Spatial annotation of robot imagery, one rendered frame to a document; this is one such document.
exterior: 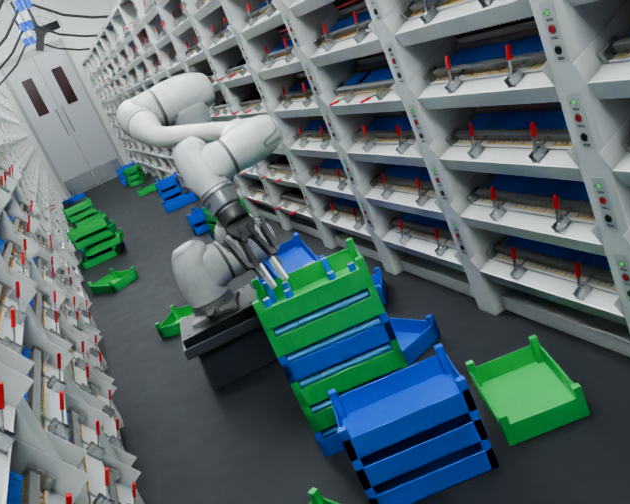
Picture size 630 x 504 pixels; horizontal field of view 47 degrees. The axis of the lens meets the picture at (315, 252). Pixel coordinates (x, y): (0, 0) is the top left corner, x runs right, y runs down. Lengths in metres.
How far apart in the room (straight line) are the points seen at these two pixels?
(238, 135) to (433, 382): 0.79
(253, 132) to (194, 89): 0.54
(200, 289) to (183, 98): 0.68
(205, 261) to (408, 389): 1.06
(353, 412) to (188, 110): 1.12
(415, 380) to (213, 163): 0.74
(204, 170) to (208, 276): 0.81
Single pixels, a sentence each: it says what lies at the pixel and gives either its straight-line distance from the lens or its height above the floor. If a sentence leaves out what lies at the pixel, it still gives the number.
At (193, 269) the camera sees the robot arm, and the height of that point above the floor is 0.43.
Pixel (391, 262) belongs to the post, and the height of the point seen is 0.06.
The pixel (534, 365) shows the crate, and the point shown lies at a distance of 2.05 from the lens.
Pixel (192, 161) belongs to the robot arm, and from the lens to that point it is 1.87.
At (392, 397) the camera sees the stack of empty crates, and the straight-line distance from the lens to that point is 1.80.
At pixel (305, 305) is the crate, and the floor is 0.42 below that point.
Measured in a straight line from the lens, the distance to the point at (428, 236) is 2.63.
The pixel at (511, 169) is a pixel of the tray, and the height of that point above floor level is 0.52.
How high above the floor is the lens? 1.06
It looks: 17 degrees down
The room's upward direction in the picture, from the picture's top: 23 degrees counter-clockwise
